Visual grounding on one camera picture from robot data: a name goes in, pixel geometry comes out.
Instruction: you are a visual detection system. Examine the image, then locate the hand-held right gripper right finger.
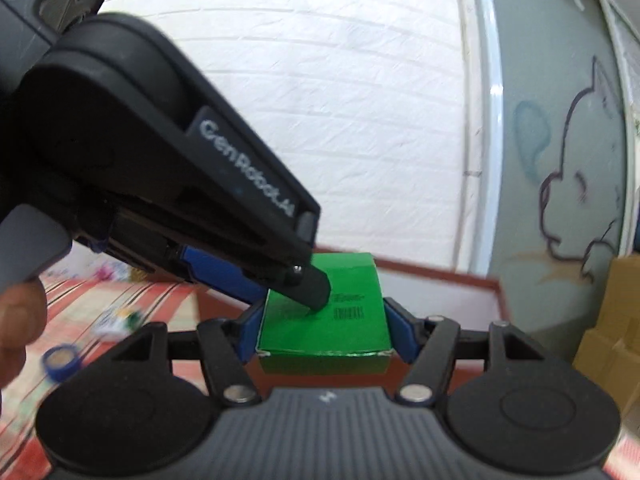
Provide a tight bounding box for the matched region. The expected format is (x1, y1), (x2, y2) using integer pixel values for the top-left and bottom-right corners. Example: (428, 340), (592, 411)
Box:
(382, 297), (546, 403)

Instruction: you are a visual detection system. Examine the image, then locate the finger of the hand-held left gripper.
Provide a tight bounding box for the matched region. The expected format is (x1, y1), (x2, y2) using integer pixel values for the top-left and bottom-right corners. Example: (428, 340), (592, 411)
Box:
(250, 254), (332, 310)
(175, 244), (272, 307)

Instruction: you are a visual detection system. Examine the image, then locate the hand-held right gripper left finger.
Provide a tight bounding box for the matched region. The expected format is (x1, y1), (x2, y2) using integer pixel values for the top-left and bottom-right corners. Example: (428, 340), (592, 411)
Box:
(112, 300), (268, 406)

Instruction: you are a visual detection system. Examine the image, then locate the green box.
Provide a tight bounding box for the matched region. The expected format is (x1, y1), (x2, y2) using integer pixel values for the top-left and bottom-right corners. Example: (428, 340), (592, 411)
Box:
(255, 252), (392, 375)

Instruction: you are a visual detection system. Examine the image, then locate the person's left hand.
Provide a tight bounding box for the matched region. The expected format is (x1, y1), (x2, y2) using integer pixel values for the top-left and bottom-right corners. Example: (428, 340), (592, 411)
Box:
(0, 279), (48, 392)

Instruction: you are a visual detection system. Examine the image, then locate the red plaid tablecloth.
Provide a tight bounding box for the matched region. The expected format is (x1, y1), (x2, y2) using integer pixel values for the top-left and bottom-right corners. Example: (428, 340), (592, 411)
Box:
(0, 259), (203, 463)

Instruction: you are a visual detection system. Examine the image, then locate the white and green card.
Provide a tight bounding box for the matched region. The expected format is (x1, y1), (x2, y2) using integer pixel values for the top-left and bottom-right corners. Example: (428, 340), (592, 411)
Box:
(94, 309), (147, 339)

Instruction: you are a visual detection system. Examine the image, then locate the blue tape roll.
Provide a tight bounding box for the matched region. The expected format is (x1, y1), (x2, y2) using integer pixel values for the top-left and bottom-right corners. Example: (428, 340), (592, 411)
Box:
(41, 345), (82, 382)

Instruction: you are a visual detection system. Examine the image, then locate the small cardboard box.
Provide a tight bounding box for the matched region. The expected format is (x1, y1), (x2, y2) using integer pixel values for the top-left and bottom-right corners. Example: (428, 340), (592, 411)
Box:
(571, 327), (640, 402)

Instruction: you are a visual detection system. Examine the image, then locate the large cardboard box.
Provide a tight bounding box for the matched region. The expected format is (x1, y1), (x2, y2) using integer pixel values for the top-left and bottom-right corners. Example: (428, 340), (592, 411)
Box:
(596, 255), (640, 343)

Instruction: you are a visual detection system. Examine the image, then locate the painted cloud panel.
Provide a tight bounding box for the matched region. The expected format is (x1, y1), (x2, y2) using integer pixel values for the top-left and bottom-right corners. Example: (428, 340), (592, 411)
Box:
(487, 0), (640, 351)

